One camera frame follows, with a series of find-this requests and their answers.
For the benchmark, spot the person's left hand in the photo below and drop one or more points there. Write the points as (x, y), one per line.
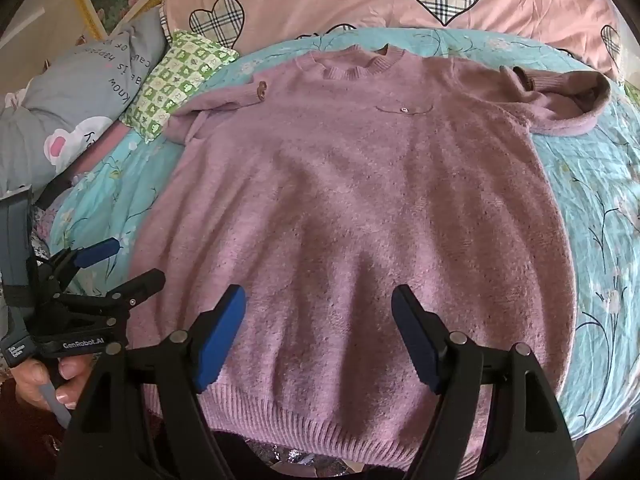
(32, 380)

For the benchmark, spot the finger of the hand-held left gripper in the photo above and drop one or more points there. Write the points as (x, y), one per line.
(142, 282)
(100, 251)

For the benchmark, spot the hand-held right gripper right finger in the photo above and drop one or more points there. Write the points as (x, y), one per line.
(419, 341)

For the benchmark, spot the mauve knitted sweater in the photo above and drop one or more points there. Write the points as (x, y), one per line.
(350, 200)

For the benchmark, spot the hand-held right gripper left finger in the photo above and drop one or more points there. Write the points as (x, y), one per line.
(224, 336)

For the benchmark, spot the grey printed pillow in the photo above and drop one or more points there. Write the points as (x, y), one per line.
(60, 105)

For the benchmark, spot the teal floral bed sheet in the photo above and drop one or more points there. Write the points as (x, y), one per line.
(590, 200)

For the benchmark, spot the green checked pillow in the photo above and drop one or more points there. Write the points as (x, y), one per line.
(175, 77)

